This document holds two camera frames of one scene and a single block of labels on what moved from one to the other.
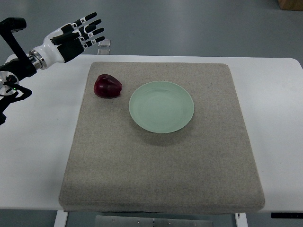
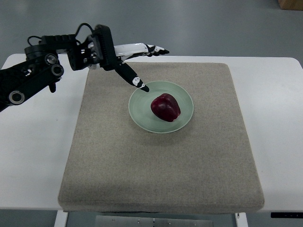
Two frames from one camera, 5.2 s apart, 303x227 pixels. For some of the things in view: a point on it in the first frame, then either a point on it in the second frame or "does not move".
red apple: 107,86 to 165,107
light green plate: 161,107 does not move
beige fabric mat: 114,165 does not move
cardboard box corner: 291,5 does not move
